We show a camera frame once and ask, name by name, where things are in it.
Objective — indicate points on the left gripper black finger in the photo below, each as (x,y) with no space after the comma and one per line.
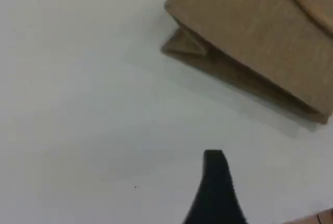
(216,198)

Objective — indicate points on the brown burlap tote bag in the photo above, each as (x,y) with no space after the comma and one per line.
(247,39)

